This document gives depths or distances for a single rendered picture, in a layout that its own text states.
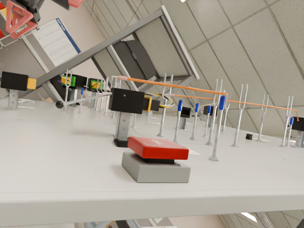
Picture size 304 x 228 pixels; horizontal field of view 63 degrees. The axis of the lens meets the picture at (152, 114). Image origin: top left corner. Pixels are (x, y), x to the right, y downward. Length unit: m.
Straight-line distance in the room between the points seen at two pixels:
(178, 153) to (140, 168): 0.04
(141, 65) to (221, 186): 1.36
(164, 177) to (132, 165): 0.03
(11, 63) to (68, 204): 8.18
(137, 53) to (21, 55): 6.93
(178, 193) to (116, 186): 0.05
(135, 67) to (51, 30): 6.98
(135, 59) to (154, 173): 1.37
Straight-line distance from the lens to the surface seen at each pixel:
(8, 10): 0.81
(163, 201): 0.21
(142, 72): 1.59
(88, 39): 8.41
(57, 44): 8.32
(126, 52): 1.55
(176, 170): 0.25
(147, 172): 0.24
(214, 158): 0.39
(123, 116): 0.45
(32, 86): 0.76
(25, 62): 8.29
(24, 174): 0.24
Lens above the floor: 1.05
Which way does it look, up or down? 15 degrees up
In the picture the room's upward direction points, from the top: 55 degrees clockwise
